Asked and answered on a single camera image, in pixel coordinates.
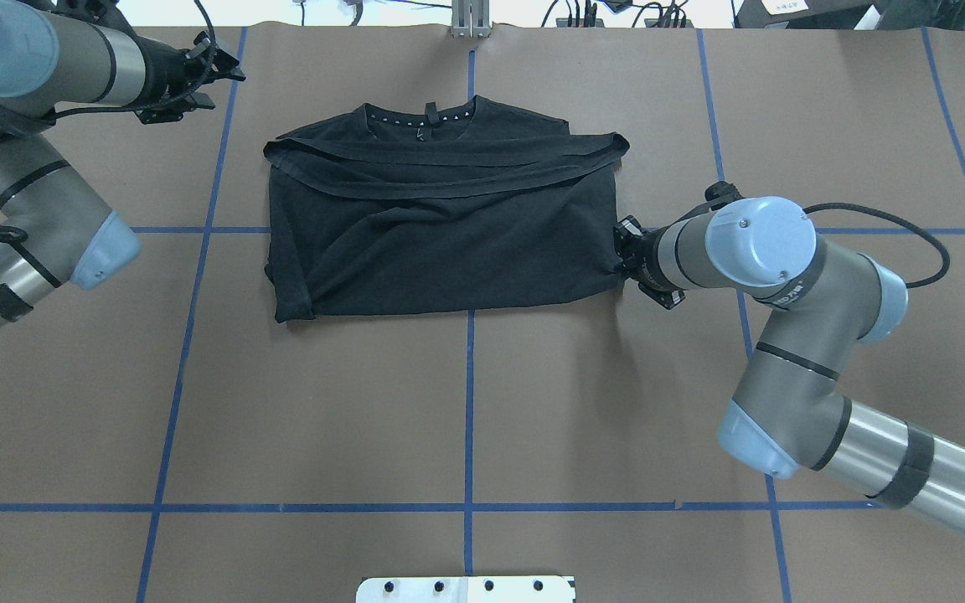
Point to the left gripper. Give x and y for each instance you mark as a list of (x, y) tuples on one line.
[(166, 81)]

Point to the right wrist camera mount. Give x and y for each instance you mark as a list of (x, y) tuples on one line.
[(720, 195)]

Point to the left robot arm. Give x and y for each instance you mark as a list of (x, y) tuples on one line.
[(60, 59)]

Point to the black graphic t-shirt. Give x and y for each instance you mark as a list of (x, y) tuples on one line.
[(480, 206)]

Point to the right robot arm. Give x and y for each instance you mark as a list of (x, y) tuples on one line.
[(825, 299)]

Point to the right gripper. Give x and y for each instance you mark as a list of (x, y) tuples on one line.
[(644, 255)]

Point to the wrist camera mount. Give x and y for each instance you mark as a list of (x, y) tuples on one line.
[(104, 13), (720, 195)]

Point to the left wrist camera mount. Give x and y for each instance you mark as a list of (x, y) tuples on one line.
[(104, 13)]

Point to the aluminium frame post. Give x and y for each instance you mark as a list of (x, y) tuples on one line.
[(471, 19)]

